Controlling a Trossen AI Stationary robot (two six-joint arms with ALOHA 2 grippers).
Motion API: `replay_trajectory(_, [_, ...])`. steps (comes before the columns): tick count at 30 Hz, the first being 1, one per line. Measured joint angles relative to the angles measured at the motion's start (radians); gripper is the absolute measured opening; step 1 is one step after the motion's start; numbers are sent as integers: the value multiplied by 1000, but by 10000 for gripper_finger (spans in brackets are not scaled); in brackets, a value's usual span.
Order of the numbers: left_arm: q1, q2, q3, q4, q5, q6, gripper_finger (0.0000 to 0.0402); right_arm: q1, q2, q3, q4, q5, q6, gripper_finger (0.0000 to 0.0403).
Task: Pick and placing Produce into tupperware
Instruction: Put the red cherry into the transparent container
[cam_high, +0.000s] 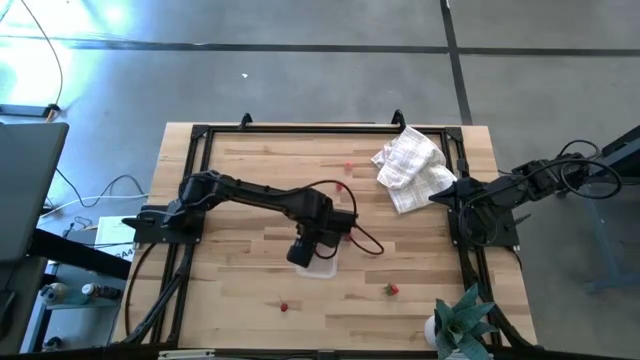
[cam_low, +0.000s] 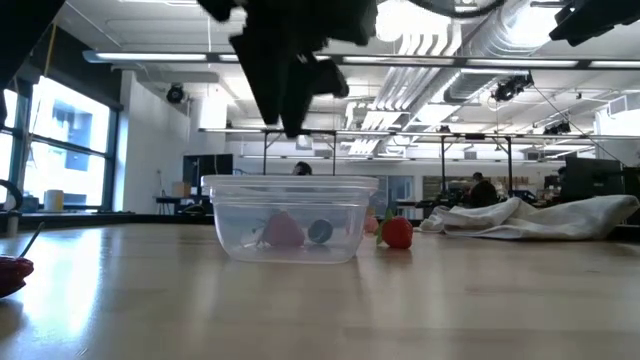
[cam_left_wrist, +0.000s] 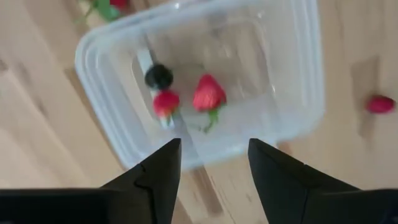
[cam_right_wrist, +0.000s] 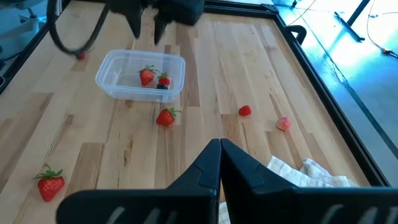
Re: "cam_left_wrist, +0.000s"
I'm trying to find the clear plastic tupperware container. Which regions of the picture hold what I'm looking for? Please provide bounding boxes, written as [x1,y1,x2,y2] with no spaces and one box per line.
[74,0,326,170]

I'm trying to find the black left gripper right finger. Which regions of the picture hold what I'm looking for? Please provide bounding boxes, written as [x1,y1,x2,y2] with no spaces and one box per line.
[248,138,360,224]

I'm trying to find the red strawberry green leaves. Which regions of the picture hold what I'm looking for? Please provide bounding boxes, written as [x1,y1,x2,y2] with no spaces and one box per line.
[76,0,130,23]
[192,73,227,134]

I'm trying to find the small red strawberry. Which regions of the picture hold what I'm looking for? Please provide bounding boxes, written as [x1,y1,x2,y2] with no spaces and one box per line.
[152,89,181,128]
[365,95,396,115]

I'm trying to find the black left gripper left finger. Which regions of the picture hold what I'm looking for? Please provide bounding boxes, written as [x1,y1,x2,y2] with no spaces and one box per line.
[102,138,182,224]

